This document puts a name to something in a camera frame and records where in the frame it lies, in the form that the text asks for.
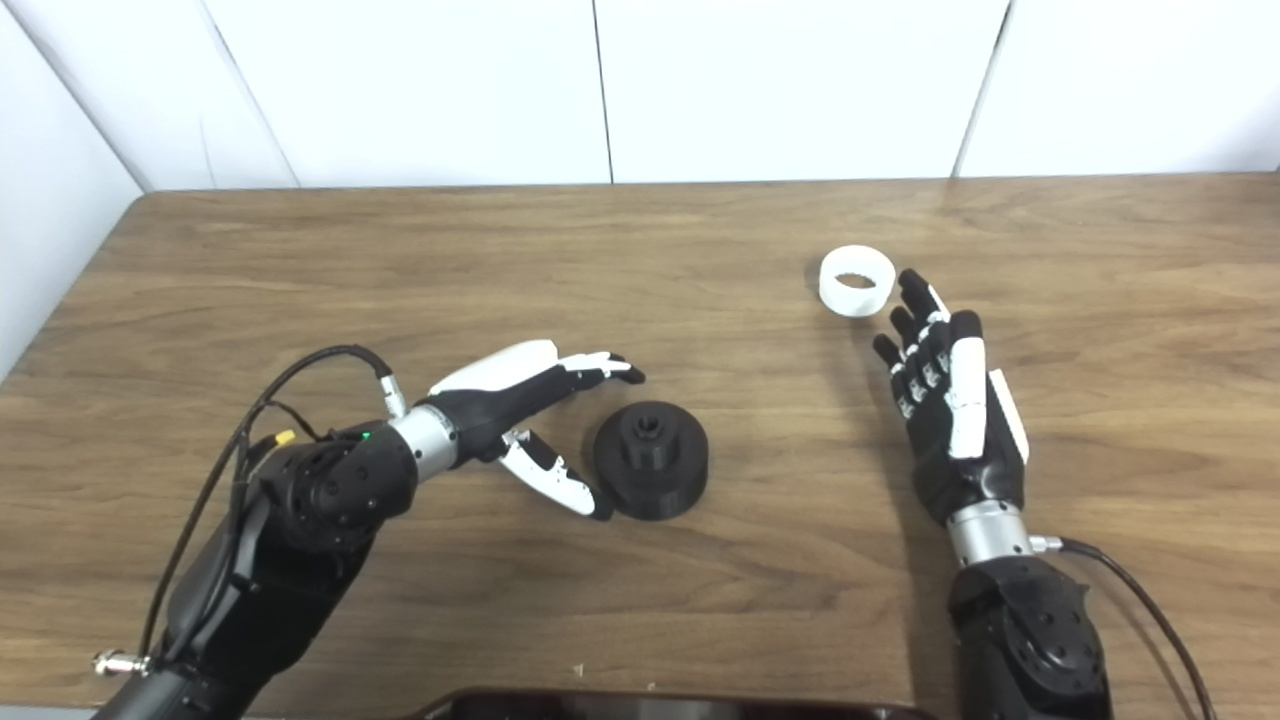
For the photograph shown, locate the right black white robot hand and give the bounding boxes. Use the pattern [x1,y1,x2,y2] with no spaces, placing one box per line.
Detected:
[872,268,1031,526]

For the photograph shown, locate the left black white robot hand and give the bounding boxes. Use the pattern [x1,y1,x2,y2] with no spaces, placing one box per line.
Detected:
[425,339,647,521]

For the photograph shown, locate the round black stepped part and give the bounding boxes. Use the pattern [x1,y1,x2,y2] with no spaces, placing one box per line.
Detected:
[592,400,711,521]

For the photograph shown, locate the white toothed ring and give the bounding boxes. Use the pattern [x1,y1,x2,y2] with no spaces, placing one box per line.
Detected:
[819,244,897,319]

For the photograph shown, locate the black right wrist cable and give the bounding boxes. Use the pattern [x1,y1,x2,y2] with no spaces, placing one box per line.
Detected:
[1030,535,1216,720]

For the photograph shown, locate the thin wire with yellow plug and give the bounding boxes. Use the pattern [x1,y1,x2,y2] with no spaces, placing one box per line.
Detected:
[230,400,321,471]

